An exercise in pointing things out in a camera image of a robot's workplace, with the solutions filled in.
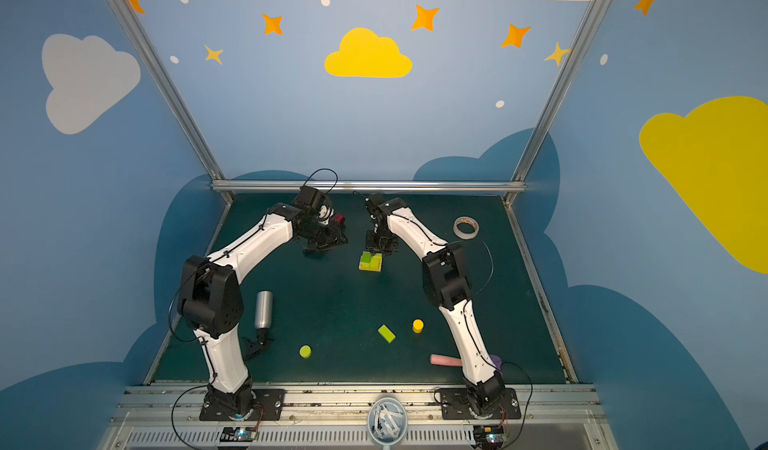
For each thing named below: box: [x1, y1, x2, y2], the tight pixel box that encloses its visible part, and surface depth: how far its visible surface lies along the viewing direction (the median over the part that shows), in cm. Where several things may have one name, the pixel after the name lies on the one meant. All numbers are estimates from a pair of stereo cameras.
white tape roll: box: [453, 216, 480, 240], surface depth 113 cm
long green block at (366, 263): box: [359, 256, 373, 271], surface depth 102 cm
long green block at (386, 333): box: [378, 324, 396, 344], surface depth 88 cm
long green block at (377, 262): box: [372, 253, 383, 271], surface depth 102 cm
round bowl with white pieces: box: [367, 397, 408, 445], surface depth 73 cm
